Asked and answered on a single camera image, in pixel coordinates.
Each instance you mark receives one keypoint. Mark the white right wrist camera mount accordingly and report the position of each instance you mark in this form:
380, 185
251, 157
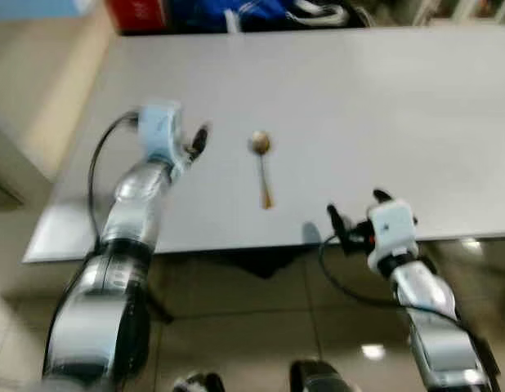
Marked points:
391, 233

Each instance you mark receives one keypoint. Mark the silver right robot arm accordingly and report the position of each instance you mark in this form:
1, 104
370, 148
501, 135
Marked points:
424, 302

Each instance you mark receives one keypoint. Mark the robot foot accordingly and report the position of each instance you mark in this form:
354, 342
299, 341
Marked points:
316, 377
199, 382

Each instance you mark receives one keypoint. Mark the red box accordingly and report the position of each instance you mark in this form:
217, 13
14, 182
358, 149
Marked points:
138, 13

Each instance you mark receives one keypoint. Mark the gold metal spoon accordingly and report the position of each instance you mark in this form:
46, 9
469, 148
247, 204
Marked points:
261, 144

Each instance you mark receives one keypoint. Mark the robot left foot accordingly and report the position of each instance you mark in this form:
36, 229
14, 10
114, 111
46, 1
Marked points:
199, 382

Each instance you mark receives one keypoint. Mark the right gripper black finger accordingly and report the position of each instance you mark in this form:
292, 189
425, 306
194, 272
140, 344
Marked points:
336, 220
382, 196

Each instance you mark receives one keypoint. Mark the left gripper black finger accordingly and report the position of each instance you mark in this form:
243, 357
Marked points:
199, 140

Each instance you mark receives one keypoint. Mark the black table base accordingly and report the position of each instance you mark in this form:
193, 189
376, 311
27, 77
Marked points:
261, 261

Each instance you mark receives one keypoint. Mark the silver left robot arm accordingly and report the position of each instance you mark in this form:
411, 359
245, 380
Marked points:
122, 212

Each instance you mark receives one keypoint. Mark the black and white shoe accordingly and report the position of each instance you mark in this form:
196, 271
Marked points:
318, 13

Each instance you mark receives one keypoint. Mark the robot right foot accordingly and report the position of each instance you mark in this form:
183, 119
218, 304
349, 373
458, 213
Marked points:
316, 377

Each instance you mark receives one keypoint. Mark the blue cloth bag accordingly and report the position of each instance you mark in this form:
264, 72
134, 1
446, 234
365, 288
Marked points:
224, 13

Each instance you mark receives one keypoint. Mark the pale blue left wrist camera mount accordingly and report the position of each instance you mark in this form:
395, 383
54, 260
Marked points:
161, 131

